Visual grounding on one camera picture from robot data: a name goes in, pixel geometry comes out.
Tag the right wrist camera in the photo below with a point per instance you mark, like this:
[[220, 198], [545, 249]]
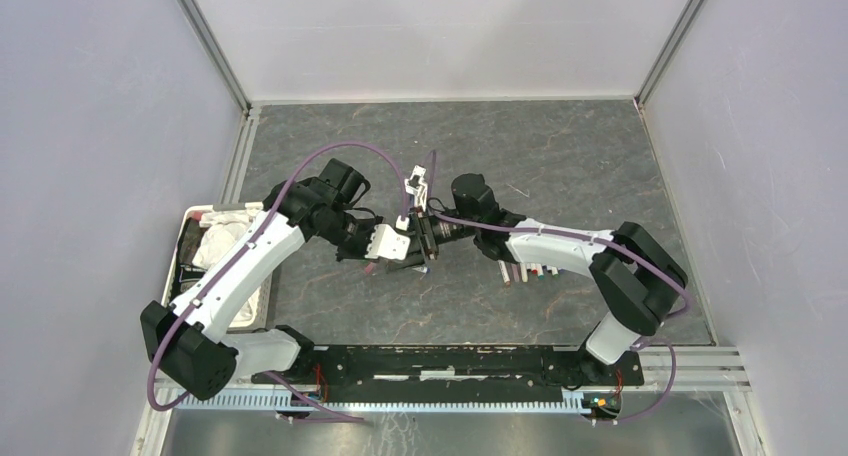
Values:
[[417, 187]]

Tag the white cloth in basket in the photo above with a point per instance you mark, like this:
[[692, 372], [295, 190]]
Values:
[[222, 231]]

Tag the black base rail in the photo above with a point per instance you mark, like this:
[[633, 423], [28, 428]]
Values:
[[456, 374]]

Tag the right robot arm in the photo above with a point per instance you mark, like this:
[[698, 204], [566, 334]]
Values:
[[640, 283]]

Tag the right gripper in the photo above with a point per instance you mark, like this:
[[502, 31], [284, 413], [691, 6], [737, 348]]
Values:
[[423, 243]]

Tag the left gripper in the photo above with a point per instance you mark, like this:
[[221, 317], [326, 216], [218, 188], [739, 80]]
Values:
[[361, 252]]

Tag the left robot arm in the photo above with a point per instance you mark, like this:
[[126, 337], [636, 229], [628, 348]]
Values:
[[188, 339]]

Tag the brown capped white marker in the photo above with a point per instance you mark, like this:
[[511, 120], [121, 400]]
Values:
[[505, 273]]

